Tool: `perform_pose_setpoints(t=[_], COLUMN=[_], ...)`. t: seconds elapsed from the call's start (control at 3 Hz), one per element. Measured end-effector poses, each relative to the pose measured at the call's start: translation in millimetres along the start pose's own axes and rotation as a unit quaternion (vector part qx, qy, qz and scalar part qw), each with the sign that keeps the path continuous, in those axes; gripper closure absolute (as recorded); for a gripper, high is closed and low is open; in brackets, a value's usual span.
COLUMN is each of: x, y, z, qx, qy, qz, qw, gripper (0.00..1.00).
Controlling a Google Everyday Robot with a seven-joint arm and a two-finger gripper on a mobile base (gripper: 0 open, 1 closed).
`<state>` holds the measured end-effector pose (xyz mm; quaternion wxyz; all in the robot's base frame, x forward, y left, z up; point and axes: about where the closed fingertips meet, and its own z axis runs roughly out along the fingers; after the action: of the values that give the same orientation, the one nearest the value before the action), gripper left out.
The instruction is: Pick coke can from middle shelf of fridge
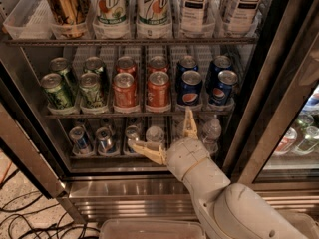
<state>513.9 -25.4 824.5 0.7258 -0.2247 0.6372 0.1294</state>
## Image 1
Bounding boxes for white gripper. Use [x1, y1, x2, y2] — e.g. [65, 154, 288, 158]
[128, 107, 208, 181]

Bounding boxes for red coke can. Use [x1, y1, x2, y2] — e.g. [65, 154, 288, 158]
[148, 71, 169, 108]
[113, 73, 137, 108]
[148, 56, 168, 73]
[116, 56, 138, 77]

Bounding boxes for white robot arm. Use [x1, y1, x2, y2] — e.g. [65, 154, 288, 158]
[129, 109, 308, 239]

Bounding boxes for front left pepsi can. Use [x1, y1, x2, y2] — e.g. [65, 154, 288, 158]
[177, 70, 203, 106]

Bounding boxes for pepsi can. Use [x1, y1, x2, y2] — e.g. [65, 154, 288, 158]
[177, 70, 203, 106]
[205, 55, 232, 92]
[175, 55, 198, 92]
[208, 70, 238, 106]

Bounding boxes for front right pepsi can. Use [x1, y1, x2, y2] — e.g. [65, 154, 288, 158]
[208, 70, 238, 106]

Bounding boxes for blue silver can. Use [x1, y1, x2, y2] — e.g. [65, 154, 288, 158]
[69, 126, 93, 154]
[96, 127, 116, 154]

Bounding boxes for rear left pepsi can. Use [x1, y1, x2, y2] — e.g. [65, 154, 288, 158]
[175, 55, 198, 92]

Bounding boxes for rear right pepsi can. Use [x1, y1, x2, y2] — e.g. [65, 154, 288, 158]
[205, 55, 232, 92]

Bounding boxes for left blue silver can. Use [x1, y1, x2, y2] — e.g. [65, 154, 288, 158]
[69, 126, 93, 154]

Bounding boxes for front right green can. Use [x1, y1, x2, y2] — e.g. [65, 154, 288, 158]
[80, 73, 105, 109]

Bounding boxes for green can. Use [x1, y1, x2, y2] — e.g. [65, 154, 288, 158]
[80, 73, 105, 109]
[41, 73, 74, 110]
[83, 56, 110, 92]
[49, 57, 77, 95]

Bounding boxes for glass fridge door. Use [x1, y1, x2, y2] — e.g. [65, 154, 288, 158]
[217, 0, 319, 191]

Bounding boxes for rear right green can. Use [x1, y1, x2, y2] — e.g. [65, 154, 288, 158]
[83, 56, 110, 92]

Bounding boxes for front left green can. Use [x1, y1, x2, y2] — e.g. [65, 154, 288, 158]
[41, 73, 74, 110]

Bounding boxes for rear left green can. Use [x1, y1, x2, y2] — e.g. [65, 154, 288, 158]
[49, 57, 77, 95]

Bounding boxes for right 7up can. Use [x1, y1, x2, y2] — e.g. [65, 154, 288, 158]
[137, 0, 168, 25]

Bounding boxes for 7up can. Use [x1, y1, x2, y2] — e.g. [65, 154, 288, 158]
[94, 0, 128, 25]
[137, 0, 168, 25]

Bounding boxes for left 7up can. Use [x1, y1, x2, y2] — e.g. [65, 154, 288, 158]
[94, 0, 128, 25]

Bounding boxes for tall gold can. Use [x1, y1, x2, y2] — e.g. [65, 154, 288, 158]
[47, 0, 91, 39]

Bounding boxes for empty clear shelf tray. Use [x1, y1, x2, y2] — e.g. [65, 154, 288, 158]
[2, 0, 54, 40]

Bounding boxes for middle water bottle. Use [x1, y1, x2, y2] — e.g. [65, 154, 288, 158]
[175, 120, 184, 139]

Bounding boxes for left water bottle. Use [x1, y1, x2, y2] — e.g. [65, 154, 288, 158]
[146, 126, 164, 143]

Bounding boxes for left clear plastic bin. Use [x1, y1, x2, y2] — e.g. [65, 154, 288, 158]
[99, 219, 206, 239]

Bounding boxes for clear plastic bin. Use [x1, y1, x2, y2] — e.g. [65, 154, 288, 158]
[99, 219, 206, 239]
[280, 210, 319, 239]

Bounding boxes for left tea bottle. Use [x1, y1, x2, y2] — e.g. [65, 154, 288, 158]
[180, 0, 210, 32]

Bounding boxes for tea bottle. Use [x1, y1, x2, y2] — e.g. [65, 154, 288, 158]
[219, 0, 261, 37]
[180, 0, 210, 32]

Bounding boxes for right clear plastic bin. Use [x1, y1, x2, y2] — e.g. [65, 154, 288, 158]
[280, 210, 319, 239]

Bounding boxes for right tea bottle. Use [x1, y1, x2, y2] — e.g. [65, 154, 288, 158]
[219, 0, 261, 37]

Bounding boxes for orange floor cable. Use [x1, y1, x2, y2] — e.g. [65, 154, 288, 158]
[0, 160, 14, 185]

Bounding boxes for black floor cables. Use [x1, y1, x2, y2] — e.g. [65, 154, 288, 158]
[0, 168, 101, 239]

